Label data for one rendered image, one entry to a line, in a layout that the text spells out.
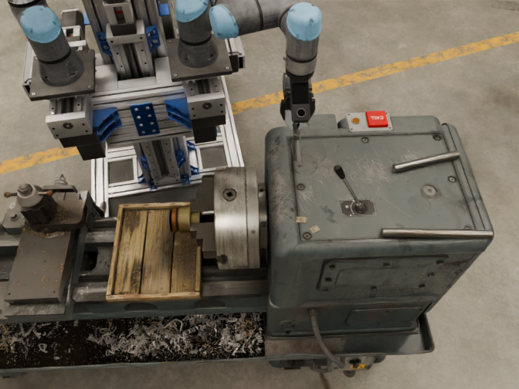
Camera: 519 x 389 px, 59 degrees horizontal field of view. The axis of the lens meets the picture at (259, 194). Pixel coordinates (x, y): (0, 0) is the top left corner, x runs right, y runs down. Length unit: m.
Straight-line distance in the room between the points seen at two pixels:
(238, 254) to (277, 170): 0.26
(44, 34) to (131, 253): 0.77
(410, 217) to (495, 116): 2.32
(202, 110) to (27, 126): 1.93
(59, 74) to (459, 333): 2.15
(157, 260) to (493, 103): 2.70
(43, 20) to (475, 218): 1.44
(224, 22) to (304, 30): 0.18
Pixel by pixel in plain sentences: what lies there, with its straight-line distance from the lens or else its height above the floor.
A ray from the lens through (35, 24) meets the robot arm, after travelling 1.73.
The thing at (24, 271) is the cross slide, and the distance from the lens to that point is 1.65.
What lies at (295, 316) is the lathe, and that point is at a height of 0.74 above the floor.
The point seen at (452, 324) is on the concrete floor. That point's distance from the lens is 2.62.
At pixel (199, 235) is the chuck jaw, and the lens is 1.38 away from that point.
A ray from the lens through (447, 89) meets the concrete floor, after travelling 3.61.
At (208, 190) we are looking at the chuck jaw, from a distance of 1.40.
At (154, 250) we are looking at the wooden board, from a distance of 1.64.
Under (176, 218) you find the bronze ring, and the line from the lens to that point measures 1.42.
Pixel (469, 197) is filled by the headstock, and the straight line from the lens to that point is 1.39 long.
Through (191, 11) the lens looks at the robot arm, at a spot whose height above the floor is 1.38.
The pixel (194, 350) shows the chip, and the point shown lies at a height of 0.58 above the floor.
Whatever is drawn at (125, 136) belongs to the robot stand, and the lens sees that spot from 2.01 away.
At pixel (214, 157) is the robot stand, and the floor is 0.21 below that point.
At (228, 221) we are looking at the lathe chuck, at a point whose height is 1.21.
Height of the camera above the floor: 2.32
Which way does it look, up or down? 56 degrees down
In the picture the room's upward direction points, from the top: straight up
